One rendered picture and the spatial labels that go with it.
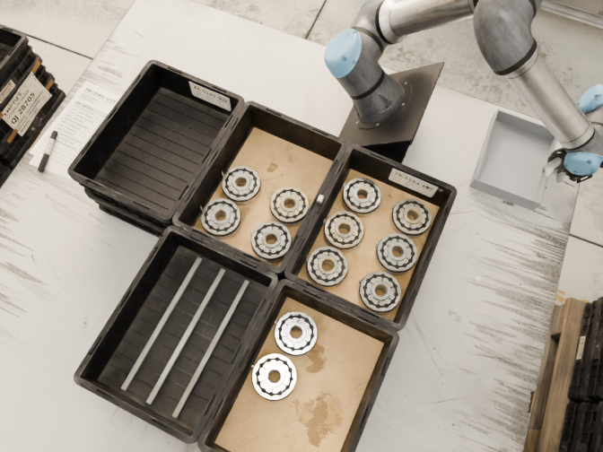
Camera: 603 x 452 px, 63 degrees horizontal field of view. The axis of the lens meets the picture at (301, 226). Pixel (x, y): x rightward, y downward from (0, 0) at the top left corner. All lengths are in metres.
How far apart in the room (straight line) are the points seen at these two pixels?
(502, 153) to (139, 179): 1.09
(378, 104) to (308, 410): 0.82
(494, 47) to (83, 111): 1.21
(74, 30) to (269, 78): 1.52
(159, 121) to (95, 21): 1.56
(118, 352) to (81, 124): 0.77
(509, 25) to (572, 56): 1.98
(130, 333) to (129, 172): 0.43
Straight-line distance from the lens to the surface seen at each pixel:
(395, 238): 1.27
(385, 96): 1.41
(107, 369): 1.27
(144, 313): 1.26
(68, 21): 3.03
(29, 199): 1.63
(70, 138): 1.68
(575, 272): 2.45
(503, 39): 1.11
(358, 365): 1.21
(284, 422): 1.19
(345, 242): 1.24
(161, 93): 1.53
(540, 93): 1.18
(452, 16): 1.28
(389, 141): 1.35
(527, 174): 1.66
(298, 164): 1.36
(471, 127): 1.68
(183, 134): 1.43
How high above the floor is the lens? 2.02
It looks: 68 degrees down
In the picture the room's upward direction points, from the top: 5 degrees clockwise
